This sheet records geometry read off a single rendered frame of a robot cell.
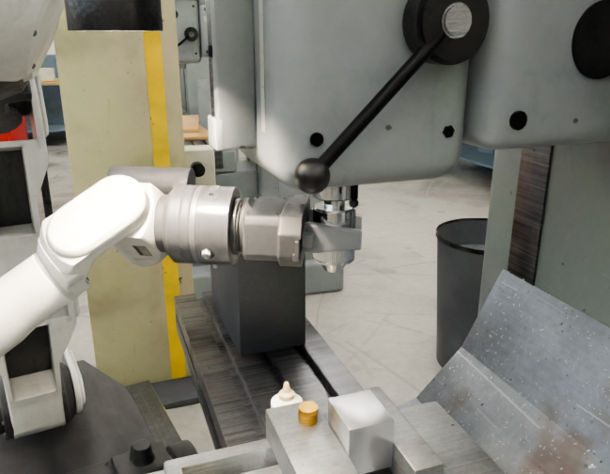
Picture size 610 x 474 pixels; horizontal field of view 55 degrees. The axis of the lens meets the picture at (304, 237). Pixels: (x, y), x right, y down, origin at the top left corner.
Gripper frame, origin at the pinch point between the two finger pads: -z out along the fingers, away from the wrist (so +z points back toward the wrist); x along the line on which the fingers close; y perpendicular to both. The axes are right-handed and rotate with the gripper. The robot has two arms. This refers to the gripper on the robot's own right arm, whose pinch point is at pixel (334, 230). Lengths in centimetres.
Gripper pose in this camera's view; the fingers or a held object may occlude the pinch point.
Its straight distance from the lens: 65.0
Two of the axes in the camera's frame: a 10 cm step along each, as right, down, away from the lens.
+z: -10.0, -0.4, 0.8
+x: 0.9, -3.2, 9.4
